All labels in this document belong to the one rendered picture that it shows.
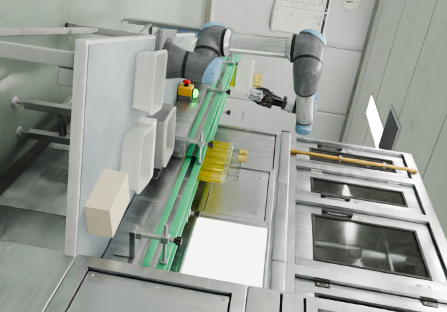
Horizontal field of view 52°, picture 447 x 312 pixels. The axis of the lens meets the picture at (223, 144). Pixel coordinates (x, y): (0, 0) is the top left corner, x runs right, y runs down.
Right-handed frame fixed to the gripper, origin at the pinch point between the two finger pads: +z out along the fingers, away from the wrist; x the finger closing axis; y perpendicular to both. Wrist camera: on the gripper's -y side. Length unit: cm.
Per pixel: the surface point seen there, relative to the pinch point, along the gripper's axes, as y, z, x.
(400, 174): -23, -96, 27
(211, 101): -9.9, 17.4, 11.8
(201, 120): 13.2, 17.9, 17.2
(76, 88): 120, 40, -12
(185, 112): 11.9, 26.7, 15.8
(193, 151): 28.5, 16.3, 28.3
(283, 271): 70, -34, 52
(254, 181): 13.8, -15.7, 40.3
